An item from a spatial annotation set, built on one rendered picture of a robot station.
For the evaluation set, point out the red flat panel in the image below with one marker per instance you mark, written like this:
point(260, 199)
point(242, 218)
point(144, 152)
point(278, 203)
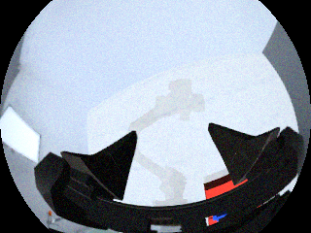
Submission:
point(218, 187)

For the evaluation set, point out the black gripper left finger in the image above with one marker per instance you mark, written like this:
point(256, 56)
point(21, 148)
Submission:
point(110, 166)

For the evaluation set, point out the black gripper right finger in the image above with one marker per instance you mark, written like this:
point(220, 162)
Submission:
point(240, 151)

